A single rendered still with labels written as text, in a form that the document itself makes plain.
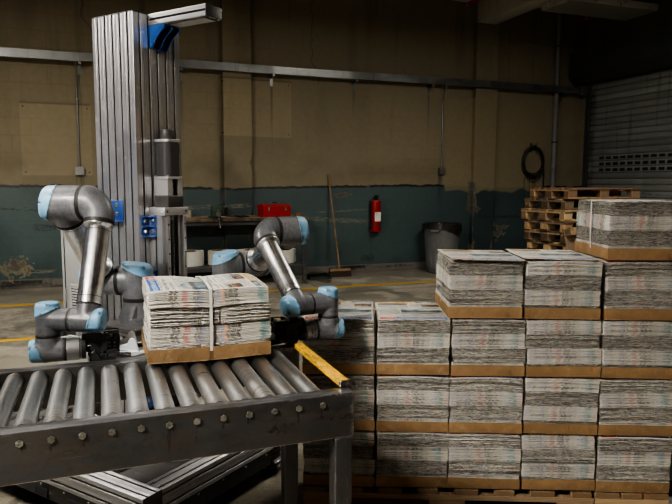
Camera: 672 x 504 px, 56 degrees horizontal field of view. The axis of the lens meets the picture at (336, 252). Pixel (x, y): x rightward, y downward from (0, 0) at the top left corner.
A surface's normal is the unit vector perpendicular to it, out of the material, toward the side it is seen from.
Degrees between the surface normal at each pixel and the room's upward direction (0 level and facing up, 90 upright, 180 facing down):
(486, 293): 90
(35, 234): 90
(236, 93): 90
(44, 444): 90
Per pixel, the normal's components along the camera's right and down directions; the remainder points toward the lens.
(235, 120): 0.35, 0.11
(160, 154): -0.53, 0.09
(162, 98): 0.85, 0.06
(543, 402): -0.05, 0.10
